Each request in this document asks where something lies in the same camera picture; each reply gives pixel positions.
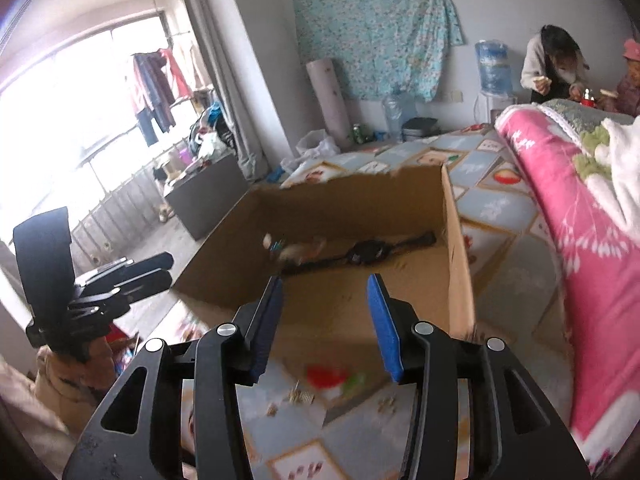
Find hanging clothes on rack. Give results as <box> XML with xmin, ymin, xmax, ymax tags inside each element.
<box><xmin>130</xmin><ymin>49</ymin><xmax>193</xmax><ymax>146</ymax></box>

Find blue water dispenser bottle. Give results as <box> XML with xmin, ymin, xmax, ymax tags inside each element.
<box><xmin>475</xmin><ymin>40</ymin><xmax>513</xmax><ymax>96</ymax></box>

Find dark grey cabinet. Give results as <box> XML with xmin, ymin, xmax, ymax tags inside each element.
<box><xmin>164</xmin><ymin>154</ymin><xmax>250</xmax><ymax>240</ymax></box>

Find empty clear water bottle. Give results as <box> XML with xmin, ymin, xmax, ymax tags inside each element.
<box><xmin>382</xmin><ymin>89</ymin><xmax>416</xmax><ymax>142</ymax></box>

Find brown cardboard box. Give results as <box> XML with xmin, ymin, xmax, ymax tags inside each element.
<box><xmin>171</xmin><ymin>166</ymin><xmax>475</xmax><ymax>368</ymax></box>

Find black wristwatch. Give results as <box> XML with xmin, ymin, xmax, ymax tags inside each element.
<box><xmin>281</xmin><ymin>231</ymin><xmax>437</xmax><ymax>276</ymax></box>

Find person's beige trouser leg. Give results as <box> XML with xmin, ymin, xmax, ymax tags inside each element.
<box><xmin>1</xmin><ymin>349</ymin><xmax>98</xmax><ymax>479</ymax></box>

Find rolled pink mat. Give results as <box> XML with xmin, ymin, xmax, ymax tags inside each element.
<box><xmin>306</xmin><ymin>58</ymin><xmax>352</xmax><ymax>152</ymax></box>

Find dark-haired person in white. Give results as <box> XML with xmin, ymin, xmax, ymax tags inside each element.
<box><xmin>521</xmin><ymin>25</ymin><xmax>590</xmax><ymax>104</ymax></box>

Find person in pink hat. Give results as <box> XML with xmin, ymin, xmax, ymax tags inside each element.
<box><xmin>598</xmin><ymin>39</ymin><xmax>640</xmax><ymax>117</ymax></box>

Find grey curtain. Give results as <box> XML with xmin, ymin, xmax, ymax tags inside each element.
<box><xmin>182</xmin><ymin>0</ymin><xmax>269</xmax><ymax>182</ymax></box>

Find person's left hand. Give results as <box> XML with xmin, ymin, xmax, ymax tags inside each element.
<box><xmin>34</xmin><ymin>338</ymin><xmax>116</xmax><ymax>411</ymax></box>

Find pink floral quilt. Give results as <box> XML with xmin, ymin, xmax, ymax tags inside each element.
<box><xmin>496</xmin><ymin>105</ymin><xmax>639</xmax><ymax>479</ymax></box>

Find small items in box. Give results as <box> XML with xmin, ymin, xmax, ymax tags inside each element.
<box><xmin>262</xmin><ymin>233</ymin><xmax>326</xmax><ymax>266</ymax></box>

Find white blanket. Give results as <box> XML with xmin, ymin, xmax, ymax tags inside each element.
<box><xmin>602</xmin><ymin>118</ymin><xmax>639</xmax><ymax>245</ymax></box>

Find white plastic bag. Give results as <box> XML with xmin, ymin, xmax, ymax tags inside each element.
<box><xmin>280</xmin><ymin>129</ymin><xmax>342</xmax><ymax>174</ymax></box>

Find teal floral wall cloth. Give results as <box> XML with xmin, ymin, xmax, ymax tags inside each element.
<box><xmin>292</xmin><ymin>0</ymin><xmax>464</xmax><ymax>102</ymax></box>

